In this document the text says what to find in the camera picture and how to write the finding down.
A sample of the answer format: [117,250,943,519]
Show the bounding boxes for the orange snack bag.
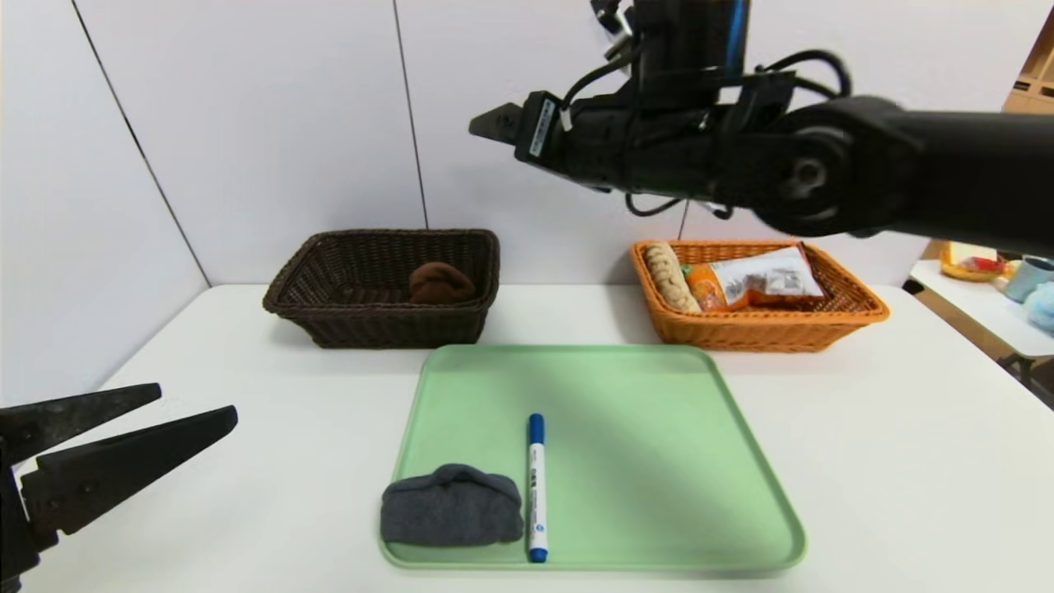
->
[683,245,826,312]

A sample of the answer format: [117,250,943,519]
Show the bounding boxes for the white side table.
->
[908,260,1054,360]

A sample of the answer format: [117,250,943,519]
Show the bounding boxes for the yellow shallow dish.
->
[940,241,1010,283]

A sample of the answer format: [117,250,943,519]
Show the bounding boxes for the dark brown wicker basket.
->
[262,229,501,349]

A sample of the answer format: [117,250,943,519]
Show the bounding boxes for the light green plastic tray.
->
[380,344,806,571]

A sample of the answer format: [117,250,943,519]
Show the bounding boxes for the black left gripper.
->
[0,382,239,593]

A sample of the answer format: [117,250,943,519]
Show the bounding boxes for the brown towel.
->
[408,262,478,305]

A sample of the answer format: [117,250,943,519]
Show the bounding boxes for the grey towel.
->
[380,463,525,547]

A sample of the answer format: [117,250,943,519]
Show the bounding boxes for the marbled bread roll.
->
[642,242,702,315]

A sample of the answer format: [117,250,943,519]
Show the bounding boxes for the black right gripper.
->
[468,90,635,194]

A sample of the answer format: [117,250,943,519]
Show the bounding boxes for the blue white marker pen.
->
[526,413,549,563]

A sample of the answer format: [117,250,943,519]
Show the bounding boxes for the light blue plush toy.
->
[1024,282,1054,334]

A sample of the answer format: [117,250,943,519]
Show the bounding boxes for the orange wicker basket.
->
[630,239,890,353]

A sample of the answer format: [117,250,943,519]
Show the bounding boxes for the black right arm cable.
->
[756,49,853,101]

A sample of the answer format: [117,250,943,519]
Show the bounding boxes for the teal mug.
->
[1003,255,1054,304]

